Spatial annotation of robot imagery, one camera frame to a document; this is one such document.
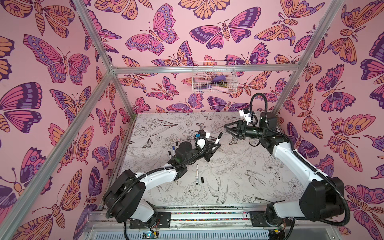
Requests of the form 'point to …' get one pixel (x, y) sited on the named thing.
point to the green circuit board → (149, 235)
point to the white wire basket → (214, 76)
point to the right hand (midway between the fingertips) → (226, 127)
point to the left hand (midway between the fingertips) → (220, 143)
